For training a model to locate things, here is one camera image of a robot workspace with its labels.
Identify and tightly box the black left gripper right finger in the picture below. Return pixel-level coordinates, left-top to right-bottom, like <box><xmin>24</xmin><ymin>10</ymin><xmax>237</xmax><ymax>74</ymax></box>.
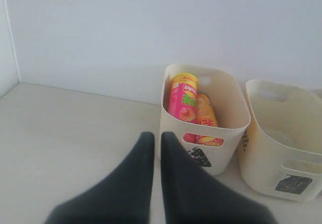
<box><xmin>160</xmin><ymin>132</ymin><xmax>277</xmax><ymax>223</ymax></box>

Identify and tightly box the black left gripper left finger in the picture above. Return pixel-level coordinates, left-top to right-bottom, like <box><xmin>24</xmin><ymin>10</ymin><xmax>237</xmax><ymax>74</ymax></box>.
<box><xmin>45</xmin><ymin>132</ymin><xmax>155</xmax><ymax>224</ymax></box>

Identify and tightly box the yellow Lay's chips can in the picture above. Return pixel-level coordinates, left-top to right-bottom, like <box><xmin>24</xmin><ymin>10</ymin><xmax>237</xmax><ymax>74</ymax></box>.
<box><xmin>196</xmin><ymin>94</ymin><xmax>218</xmax><ymax>127</ymax></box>

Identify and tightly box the pink Lay's chips can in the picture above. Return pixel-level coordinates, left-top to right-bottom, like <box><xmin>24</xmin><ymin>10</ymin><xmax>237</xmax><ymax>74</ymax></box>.
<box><xmin>168</xmin><ymin>72</ymin><xmax>201</xmax><ymax>124</ymax></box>

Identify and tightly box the cream bin triangle mark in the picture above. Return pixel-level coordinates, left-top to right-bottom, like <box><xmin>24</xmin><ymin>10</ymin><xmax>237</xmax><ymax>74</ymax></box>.
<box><xmin>159</xmin><ymin>64</ymin><xmax>251</xmax><ymax>176</ymax></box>

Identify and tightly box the cream bin square mark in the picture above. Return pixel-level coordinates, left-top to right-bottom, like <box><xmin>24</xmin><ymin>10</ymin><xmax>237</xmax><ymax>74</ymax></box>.
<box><xmin>236</xmin><ymin>80</ymin><xmax>321</xmax><ymax>201</ymax></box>

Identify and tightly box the cream bin circle mark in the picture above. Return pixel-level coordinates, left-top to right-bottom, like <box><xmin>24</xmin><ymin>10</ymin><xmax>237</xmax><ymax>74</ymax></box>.
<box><xmin>311</xmin><ymin>88</ymin><xmax>322</xmax><ymax>98</ymax></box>

